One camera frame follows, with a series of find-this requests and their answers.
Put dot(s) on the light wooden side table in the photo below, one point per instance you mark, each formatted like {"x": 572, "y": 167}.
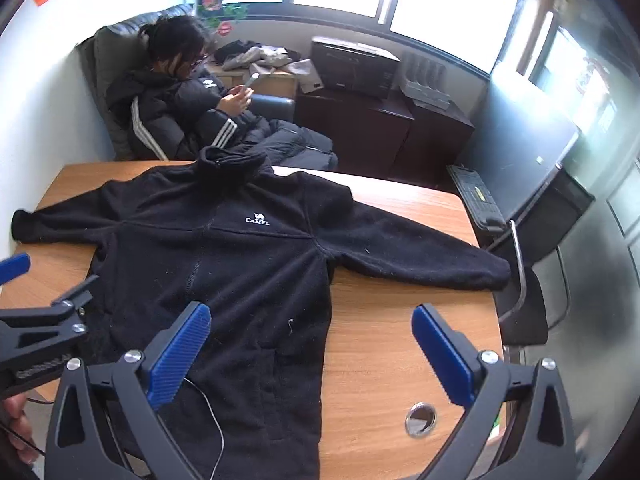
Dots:
{"x": 277, "y": 84}

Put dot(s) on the dark wooden cabinet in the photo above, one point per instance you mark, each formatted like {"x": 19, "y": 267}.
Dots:
{"x": 360, "y": 130}

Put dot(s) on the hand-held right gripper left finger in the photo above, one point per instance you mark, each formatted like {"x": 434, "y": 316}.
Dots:
{"x": 180, "y": 355}

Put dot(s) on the grey document rack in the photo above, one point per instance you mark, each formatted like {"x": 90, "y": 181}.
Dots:
{"x": 425, "y": 72}

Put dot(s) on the dark grey desk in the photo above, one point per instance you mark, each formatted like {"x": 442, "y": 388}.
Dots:
{"x": 520, "y": 150}

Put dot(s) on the black printer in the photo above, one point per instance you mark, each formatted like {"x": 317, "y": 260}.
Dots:
{"x": 350, "y": 67}

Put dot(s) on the large red ornament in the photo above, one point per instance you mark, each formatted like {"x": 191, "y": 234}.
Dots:
{"x": 212, "y": 1}

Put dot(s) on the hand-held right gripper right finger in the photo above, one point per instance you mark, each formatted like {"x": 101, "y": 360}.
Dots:
{"x": 442, "y": 355}

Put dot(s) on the pile of grey clothes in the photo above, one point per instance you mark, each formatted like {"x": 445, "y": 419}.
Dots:
{"x": 270, "y": 65}

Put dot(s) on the green label sticker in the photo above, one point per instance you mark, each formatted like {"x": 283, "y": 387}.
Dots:
{"x": 496, "y": 423}

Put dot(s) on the black office chair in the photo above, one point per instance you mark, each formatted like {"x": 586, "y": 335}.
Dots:
{"x": 525, "y": 310}

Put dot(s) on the dark armchair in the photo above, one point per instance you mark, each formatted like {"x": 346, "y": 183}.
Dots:
{"x": 115, "y": 55}

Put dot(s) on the person's left hand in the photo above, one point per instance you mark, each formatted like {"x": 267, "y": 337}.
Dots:
{"x": 15, "y": 420}

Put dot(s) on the small red ornament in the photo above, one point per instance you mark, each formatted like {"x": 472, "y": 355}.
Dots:
{"x": 225, "y": 29}

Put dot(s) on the black garment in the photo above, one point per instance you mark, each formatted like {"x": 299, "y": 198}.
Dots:
{"x": 230, "y": 52}

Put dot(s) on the black fleece jacket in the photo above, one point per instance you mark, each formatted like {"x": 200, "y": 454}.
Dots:
{"x": 250, "y": 270}

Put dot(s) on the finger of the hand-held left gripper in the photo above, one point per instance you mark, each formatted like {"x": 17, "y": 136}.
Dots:
{"x": 14, "y": 269}
{"x": 45, "y": 322}

